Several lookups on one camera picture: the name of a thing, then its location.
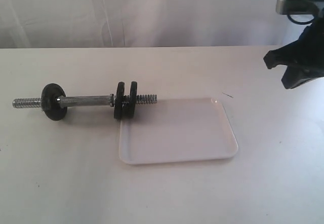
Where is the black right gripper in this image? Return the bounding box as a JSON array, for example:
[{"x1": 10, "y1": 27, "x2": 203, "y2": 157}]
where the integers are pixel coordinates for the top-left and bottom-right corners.
[{"x1": 263, "y1": 22, "x2": 323, "y2": 89}]

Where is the black weight plate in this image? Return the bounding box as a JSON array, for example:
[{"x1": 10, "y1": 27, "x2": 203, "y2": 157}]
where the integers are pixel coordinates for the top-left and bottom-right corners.
[{"x1": 122, "y1": 81, "x2": 138, "y2": 119}]

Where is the black plate bar end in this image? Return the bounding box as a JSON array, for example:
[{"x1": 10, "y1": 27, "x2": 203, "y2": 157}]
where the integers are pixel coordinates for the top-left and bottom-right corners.
[{"x1": 114, "y1": 82, "x2": 127, "y2": 120}]

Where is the chrome threaded dumbbell bar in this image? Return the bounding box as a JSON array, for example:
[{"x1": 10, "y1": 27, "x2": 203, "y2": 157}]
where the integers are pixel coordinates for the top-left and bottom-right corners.
[{"x1": 12, "y1": 94, "x2": 157, "y2": 108}]

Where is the white rectangular plastic tray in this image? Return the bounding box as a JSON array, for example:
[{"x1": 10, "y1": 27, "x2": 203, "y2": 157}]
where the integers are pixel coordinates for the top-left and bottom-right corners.
[{"x1": 119, "y1": 98, "x2": 238, "y2": 165}]

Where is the white backdrop curtain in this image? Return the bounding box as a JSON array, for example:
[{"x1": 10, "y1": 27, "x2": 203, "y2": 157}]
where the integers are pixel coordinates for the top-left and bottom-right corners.
[{"x1": 1, "y1": 0, "x2": 302, "y2": 48}]

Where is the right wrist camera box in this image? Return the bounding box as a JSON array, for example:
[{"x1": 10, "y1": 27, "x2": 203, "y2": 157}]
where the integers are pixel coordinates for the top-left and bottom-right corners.
[{"x1": 275, "y1": 0, "x2": 323, "y2": 16}]

